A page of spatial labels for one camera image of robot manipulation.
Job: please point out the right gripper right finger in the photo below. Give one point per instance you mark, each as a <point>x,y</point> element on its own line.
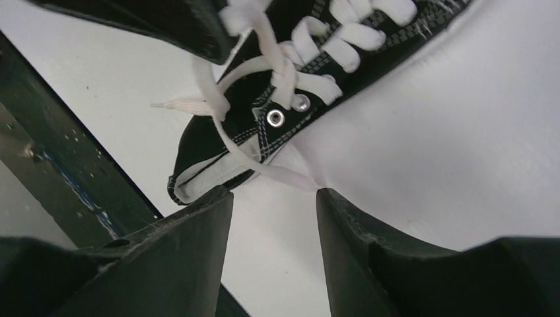
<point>374,269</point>

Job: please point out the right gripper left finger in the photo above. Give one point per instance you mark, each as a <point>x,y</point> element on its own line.
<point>172,267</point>

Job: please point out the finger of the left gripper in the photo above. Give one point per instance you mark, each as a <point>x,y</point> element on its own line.
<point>192,25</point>

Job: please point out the white shoelace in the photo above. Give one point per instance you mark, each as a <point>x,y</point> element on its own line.
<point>271,78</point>

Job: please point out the black white canvas sneaker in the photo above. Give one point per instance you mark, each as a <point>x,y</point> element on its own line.
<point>306,87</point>

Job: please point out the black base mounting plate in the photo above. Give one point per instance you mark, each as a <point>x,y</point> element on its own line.
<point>60,162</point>

